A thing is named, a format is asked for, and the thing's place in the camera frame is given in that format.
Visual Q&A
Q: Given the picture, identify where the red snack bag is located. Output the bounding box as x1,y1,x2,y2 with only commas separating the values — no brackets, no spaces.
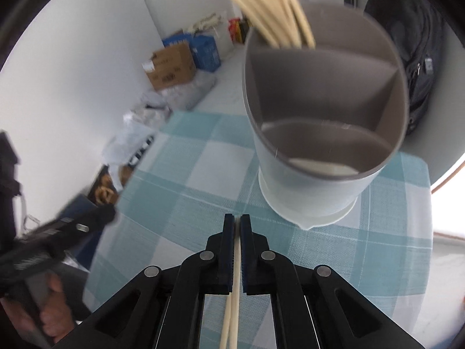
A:
228,17,250,44

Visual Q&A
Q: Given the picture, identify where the wooden chopstick on table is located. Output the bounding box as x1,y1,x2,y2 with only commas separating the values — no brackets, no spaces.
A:
219,293,233,349

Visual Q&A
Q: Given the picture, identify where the blue checked tablecloth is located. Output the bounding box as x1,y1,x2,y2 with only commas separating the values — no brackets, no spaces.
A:
83,112,433,332

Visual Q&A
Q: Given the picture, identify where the grey utensil holder cup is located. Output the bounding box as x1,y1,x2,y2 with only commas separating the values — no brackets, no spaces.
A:
242,1,409,230

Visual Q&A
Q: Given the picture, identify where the blue cardboard box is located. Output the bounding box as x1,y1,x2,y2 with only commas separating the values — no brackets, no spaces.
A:
162,33,221,72

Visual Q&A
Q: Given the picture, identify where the white cloth bag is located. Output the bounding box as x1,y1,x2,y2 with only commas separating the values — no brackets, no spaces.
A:
186,13,225,35

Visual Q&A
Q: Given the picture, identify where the clear plastic bag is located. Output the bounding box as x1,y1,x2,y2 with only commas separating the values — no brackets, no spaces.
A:
140,71,217,111

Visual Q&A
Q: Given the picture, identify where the chopsticks bundle in holder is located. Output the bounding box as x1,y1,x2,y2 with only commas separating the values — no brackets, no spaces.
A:
230,0,316,50

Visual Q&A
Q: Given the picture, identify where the black backpack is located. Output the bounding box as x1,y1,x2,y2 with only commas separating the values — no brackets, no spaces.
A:
365,0,445,134

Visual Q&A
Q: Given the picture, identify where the brown cardboard box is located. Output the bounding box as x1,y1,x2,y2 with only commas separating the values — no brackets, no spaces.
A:
142,42,197,91

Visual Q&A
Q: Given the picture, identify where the person's left hand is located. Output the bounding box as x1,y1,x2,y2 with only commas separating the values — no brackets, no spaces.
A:
1,273,76,343

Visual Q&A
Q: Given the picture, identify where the wooden chopstick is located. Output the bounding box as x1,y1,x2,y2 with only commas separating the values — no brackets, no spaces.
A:
219,293,233,349
228,218,241,349

